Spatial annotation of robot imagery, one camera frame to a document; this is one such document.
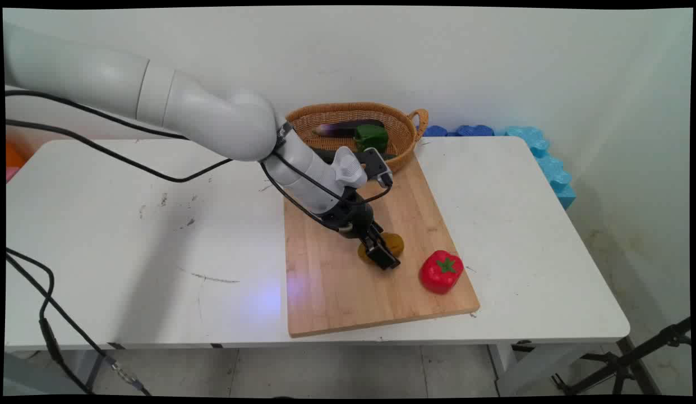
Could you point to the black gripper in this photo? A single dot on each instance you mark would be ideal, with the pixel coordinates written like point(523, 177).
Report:
point(352, 216)

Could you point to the brown toy potato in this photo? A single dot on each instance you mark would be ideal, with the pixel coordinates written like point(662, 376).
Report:
point(393, 244)

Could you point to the dark green toy cucumber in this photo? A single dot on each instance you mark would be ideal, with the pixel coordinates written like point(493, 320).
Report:
point(322, 155)

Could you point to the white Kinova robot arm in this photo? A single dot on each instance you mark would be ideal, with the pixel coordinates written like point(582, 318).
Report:
point(213, 115)

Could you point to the bamboo cutting board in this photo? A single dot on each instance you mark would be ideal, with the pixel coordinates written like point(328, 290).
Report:
point(348, 292)

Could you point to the red toy tomato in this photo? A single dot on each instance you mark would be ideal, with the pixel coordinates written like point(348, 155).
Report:
point(441, 272)

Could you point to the green toy bell pepper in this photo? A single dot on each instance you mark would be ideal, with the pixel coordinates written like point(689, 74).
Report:
point(371, 137)

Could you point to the woven wicker basket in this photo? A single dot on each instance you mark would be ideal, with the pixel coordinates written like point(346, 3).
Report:
point(401, 132)

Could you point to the purple toy eggplant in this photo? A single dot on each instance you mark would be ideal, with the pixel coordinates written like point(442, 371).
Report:
point(348, 128)

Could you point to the light blue foam strip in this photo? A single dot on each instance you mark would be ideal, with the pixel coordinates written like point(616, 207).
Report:
point(552, 168)

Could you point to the white table leg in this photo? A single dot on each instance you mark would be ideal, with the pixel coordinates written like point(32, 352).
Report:
point(527, 370)

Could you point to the black tripod stand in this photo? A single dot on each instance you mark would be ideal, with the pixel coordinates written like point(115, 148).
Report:
point(622, 365)

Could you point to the grey table leg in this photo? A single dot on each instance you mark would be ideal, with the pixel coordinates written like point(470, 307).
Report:
point(90, 370)

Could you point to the orange block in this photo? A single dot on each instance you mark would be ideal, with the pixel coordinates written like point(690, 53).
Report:
point(12, 156)

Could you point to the black wrist camera white mount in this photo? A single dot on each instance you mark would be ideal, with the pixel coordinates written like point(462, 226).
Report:
point(377, 164)

